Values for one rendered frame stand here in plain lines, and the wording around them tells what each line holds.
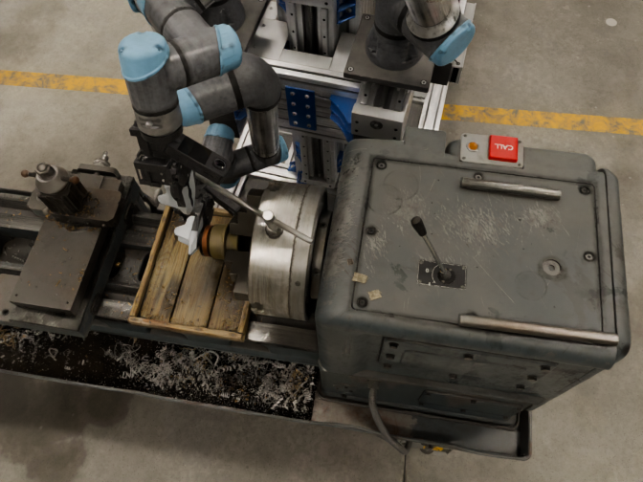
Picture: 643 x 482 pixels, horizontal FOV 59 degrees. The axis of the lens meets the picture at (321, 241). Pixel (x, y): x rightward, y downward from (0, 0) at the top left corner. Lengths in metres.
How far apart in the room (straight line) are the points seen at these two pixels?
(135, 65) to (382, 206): 0.55
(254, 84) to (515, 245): 0.62
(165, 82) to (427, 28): 0.61
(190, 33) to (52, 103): 2.40
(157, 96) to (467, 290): 0.65
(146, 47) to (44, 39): 2.78
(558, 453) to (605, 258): 1.31
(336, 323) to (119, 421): 1.50
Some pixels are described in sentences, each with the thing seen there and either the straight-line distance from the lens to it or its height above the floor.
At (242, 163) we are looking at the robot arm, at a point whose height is 1.00.
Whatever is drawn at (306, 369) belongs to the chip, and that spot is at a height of 0.57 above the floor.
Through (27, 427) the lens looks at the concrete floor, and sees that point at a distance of 2.59.
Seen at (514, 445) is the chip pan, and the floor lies 0.54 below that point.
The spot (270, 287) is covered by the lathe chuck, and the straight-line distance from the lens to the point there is 1.20.
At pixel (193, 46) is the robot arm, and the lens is 0.96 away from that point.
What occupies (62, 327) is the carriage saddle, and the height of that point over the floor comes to 0.92.
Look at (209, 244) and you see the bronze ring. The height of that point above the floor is 1.10.
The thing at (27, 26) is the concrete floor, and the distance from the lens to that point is 3.80.
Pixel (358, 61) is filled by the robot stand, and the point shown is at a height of 1.16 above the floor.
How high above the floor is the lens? 2.27
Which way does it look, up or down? 63 degrees down
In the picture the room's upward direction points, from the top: 3 degrees counter-clockwise
